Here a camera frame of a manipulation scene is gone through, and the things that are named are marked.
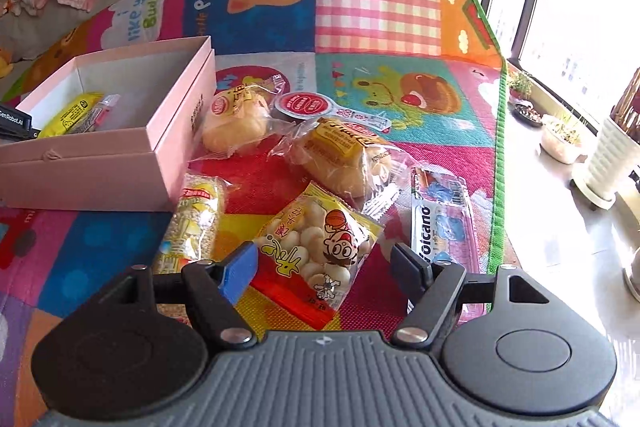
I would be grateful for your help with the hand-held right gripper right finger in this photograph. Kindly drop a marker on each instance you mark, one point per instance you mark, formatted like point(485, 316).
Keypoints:
point(405, 267)

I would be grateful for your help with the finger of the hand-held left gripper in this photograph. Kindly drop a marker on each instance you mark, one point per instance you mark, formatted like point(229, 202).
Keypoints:
point(15, 124)

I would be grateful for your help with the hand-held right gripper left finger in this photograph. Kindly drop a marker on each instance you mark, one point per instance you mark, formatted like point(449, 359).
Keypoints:
point(240, 272)

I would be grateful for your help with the yellow snack packet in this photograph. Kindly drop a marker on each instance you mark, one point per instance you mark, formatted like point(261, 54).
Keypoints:
point(70, 114)

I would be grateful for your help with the pink candy packet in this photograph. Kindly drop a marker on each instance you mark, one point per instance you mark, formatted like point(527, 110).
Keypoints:
point(445, 217)

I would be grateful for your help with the yellow rice cracker bar packet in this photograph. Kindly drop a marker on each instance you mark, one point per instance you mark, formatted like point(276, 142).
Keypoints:
point(192, 227)

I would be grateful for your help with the cartoon ball biscuit packet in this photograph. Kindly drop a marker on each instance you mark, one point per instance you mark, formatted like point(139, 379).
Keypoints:
point(310, 247)

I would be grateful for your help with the small clear snack packet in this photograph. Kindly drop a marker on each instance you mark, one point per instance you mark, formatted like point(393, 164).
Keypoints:
point(106, 112)

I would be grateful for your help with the pink cardboard box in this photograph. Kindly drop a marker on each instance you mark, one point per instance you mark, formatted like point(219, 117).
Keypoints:
point(100, 167)

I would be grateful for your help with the yellow label bread packet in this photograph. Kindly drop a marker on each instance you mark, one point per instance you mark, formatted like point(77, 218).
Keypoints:
point(340, 162)

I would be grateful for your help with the round bread bun packet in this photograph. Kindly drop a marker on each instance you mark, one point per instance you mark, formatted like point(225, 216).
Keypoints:
point(235, 127)

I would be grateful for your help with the red lid jelly cup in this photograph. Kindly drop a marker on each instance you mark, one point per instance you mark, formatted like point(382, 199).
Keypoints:
point(305, 106)

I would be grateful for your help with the dark plant dish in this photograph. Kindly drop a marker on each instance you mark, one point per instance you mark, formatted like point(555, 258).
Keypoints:
point(527, 114)

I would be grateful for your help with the small white plant pot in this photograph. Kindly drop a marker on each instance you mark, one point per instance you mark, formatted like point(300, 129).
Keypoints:
point(560, 144)

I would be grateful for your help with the small green potted plant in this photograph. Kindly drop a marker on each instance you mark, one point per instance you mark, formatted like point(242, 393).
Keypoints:
point(520, 84)

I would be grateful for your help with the white round vessel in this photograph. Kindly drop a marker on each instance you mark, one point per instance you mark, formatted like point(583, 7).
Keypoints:
point(632, 274)

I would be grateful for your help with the white ribbed planter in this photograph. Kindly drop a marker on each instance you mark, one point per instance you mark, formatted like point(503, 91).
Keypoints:
point(607, 157)

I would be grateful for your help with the colourful cartoon play mat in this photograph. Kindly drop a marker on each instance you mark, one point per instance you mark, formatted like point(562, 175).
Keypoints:
point(375, 7)

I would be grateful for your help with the dark window frame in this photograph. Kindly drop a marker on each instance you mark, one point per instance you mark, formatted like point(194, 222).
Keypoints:
point(487, 7)

